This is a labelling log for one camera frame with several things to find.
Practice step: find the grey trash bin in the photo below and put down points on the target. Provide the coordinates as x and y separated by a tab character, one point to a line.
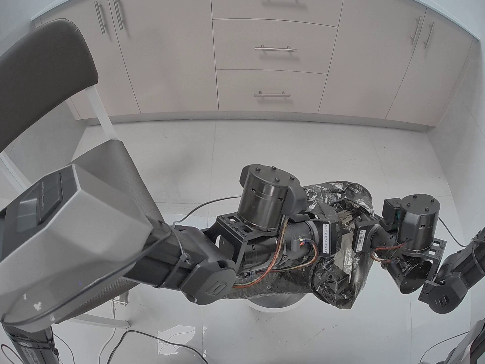
274	302

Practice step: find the beige cabinet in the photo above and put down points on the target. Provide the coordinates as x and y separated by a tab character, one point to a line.
170	51

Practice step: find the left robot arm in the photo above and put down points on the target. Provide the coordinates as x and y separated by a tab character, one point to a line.
87	226

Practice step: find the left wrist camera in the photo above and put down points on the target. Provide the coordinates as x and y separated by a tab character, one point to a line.
297	201

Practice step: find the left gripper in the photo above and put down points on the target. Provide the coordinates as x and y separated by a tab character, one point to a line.
305	237

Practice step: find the dark grey white-framed chair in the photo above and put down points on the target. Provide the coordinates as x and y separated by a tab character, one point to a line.
49	59

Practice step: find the black plastic bag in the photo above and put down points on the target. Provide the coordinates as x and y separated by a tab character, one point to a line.
341	279

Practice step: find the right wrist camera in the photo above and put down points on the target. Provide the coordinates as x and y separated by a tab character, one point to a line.
390	212

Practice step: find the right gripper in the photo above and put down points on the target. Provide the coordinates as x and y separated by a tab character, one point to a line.
379	237

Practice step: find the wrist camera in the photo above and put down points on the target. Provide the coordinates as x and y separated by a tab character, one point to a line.
390	212
297	201

